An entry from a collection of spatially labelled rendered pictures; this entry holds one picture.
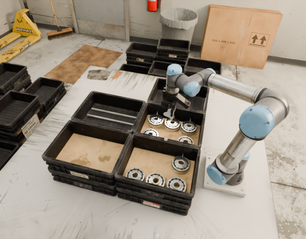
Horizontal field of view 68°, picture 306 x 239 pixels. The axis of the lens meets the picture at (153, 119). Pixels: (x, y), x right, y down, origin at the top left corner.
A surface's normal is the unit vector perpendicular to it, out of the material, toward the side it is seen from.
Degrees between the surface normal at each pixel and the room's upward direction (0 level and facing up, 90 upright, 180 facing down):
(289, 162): 0
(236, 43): 76
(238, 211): 0
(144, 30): 90
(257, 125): 81
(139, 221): 0
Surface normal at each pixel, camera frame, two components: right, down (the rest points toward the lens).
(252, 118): -0.74, 0.32
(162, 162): 0.04, -0.72
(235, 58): -0.21, 0.41
